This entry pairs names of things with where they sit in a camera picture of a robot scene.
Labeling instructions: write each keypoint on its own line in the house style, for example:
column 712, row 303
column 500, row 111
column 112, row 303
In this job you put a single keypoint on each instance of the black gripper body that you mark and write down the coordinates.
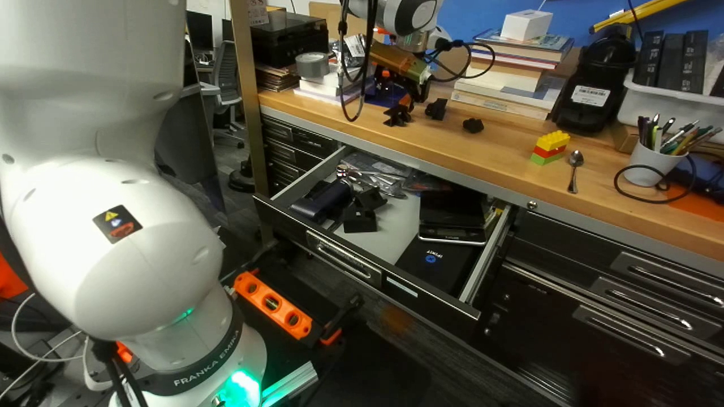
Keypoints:
column 406, row 92

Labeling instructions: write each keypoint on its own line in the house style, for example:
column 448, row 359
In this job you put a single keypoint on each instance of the black plastic part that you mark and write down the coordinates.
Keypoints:
column 371, row 199
column 399, row 119

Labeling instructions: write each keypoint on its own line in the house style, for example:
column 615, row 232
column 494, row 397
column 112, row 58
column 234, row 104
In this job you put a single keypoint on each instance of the black box bracket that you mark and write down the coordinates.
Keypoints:
column 437, row 109

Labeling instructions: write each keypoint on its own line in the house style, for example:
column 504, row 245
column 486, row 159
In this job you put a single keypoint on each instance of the black two-prong block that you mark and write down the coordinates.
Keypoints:
column 472, row 126

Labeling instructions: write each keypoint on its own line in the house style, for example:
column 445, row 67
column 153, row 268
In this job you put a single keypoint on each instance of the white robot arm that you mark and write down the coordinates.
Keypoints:
column 113, row 240

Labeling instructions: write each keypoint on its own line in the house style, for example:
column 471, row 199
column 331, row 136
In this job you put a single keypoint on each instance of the grey drawer cabinet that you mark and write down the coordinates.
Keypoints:
column 295, row 150
column 603, row 341

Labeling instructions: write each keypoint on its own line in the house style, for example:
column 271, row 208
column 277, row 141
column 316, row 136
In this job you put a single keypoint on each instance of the grey metal drawer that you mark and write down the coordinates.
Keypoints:
column 403, row 227

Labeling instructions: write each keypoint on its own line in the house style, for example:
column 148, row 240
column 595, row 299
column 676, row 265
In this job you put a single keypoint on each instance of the blue hex key stand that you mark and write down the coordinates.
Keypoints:
column 375, row 92

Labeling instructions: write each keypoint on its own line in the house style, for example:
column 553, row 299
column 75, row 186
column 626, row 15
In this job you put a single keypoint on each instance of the clear plastic parts bag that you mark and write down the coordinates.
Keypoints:
column 384, row 173

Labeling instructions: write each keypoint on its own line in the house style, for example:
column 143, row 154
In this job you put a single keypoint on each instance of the lilac flat board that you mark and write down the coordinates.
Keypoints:
column 324, row 99

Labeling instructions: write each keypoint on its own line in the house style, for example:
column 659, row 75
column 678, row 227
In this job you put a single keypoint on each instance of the crumpled silver foil bag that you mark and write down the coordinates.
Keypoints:
column 348, row 49

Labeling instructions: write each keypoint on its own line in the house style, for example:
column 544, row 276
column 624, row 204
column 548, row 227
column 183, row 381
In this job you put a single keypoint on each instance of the thick hardcover book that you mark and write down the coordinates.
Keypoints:
column 512, row 81
column 497, row 96

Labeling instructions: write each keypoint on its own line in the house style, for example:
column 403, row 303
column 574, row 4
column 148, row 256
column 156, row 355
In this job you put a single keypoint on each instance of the brown cardboard sheet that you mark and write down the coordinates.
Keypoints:
column 324, row 15

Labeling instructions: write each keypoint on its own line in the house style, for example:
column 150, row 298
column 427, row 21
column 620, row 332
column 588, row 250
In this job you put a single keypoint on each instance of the thin hardcover book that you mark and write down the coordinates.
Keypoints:
column 520, row 59
column 527, row 47

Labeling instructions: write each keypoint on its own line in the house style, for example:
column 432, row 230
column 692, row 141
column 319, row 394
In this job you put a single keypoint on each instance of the stack of flat boards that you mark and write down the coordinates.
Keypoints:
column 274, row 78

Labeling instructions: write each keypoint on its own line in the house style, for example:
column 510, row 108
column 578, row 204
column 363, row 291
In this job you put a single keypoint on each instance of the black printer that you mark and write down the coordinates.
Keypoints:
column 289, row 38

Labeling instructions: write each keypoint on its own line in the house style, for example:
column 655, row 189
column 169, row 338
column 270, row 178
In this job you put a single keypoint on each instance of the small white box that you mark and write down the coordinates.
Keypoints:
column 526, row 25

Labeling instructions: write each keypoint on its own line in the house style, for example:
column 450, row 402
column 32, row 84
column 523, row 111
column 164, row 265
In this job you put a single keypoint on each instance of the black box blue logo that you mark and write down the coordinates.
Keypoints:
column 437, row 264

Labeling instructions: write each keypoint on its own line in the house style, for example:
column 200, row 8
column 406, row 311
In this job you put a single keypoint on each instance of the office chair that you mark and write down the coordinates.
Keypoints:
column 226, row 75

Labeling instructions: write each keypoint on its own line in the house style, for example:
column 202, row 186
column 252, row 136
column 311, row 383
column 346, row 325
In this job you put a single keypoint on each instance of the metal spoon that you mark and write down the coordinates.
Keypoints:
column 574, row 156

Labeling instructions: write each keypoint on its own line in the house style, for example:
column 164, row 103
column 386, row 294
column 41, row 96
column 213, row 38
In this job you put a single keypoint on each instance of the black pouch white label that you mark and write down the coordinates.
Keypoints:
column 595, row 59

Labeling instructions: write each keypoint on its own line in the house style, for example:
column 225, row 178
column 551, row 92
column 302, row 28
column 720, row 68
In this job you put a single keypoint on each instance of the black desk monitor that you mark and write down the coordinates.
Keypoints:
column 200, row 31

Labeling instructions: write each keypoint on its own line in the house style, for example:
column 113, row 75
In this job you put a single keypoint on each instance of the black orange clamp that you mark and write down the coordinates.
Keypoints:
column 341, row 318

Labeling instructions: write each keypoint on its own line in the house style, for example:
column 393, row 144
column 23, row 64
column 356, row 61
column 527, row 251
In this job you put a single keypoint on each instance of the orange spirit level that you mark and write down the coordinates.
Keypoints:
column 271, row 303

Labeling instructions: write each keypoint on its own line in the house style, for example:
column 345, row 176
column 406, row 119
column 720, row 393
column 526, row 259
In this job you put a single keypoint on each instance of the dark pen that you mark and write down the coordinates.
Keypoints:
column 702, row 134
column 668, row 130
column 643, row 133

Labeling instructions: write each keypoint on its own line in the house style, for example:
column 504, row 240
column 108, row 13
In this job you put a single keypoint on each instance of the black rectangular block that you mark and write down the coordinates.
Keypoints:
column 669, row 59
column 694, row 59
column 647, row 58

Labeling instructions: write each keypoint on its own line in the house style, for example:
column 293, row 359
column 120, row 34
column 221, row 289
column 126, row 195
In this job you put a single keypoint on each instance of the yellow bar tool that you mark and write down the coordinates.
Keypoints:
column 640, row 13

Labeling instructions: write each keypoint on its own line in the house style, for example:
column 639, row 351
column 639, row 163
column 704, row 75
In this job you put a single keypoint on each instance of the white pen cup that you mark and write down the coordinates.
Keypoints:
column 652, row 170

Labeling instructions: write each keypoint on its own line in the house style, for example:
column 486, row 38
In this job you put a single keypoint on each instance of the white plastic bin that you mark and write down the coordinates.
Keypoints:
column 664, row 104

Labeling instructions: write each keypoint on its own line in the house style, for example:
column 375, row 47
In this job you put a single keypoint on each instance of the green pen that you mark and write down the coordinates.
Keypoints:
column 678, row 141

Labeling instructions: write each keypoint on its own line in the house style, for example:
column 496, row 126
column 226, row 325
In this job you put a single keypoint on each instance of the blue flat object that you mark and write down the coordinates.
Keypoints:
column 709, row 173

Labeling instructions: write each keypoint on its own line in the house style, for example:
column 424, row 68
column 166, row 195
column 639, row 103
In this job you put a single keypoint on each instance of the small orange connector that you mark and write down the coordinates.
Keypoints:
column 124, row 354

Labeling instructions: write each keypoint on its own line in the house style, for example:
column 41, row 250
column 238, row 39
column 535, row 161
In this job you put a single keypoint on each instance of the orange floor object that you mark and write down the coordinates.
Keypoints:
column 9, row 280

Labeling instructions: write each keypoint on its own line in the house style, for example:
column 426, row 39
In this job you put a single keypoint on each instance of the gold wrist camera bar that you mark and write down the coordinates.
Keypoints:
column 399, row 61

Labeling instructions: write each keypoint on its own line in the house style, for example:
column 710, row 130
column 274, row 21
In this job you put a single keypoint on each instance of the grey duct tape roll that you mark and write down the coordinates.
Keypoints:
column 311, row 67

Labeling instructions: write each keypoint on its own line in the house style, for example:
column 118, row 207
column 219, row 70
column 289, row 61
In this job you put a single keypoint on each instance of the blue wall board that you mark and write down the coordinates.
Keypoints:
column 482, row 15

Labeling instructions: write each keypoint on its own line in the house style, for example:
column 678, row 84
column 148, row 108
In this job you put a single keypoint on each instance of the black plastic bracket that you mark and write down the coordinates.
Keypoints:
column 360, row 222

